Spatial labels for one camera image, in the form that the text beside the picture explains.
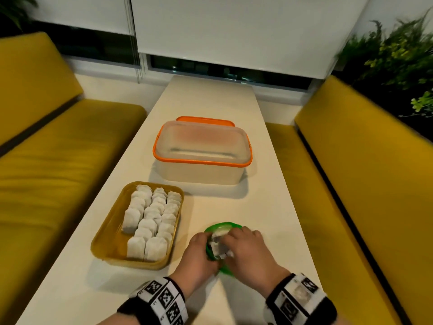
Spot clear plastic bag green zip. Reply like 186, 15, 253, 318
204, 222, 244, 277

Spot blind pull cord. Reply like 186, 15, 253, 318
123, 0, 143, 84

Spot person's left hand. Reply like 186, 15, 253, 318
169, 232, 221, 298

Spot clear container orange rim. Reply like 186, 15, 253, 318
152, 121, 253, 186

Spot dark window pane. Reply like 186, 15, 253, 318
30, 22, 141, 66
148, 54, 313, 90

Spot black wrist marker band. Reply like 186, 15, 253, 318
116, 276, 189, 325
263, 273, 338, 325

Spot white roller blind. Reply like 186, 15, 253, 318
353, 0, 433, 37
30, 0, 136, 36
130, 0, 371, 79

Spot orange container lid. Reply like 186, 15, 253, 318
175, 116, 236, 127

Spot yellow bench seat cushion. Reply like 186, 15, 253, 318
0, 99, 147, 302
265, 122, 401, 325

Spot green artificial plants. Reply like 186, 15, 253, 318
335, 9, 433, 118
0, 0, 38, 29

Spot translucent yellow tray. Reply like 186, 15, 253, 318
90, 181, 185, 270

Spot person's left forearm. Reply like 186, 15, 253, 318
98, 313, 139, 325

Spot black right wrist marker band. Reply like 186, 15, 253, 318
263, 273, 338, 325

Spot person's right hand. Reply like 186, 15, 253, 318
221, 226, 291, 297

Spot black left wrist marker band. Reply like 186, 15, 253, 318
116, 276, 189, 325

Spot group of white tea bags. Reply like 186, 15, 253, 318
121, 184, 182, 262

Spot white tea bag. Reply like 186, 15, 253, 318
209, 230, 235, 260

